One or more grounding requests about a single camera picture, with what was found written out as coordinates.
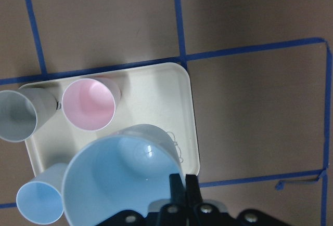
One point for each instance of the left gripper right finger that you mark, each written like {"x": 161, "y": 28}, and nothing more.
{"x": 194, "y": 200}

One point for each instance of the light blue cup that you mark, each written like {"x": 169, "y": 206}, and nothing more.
{"x": 127, "y": 170}

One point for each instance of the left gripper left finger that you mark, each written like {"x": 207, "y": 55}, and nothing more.
{"x": 174, "y": 212}

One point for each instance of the grey cup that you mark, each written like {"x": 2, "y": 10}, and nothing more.
{"x": 24, "y": 111}

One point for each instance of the pink cup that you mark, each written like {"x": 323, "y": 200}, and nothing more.
{"x": 90, "y": 103}

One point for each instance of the cream plastic tray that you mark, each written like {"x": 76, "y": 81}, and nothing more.
{"x": 158, "y": 94}

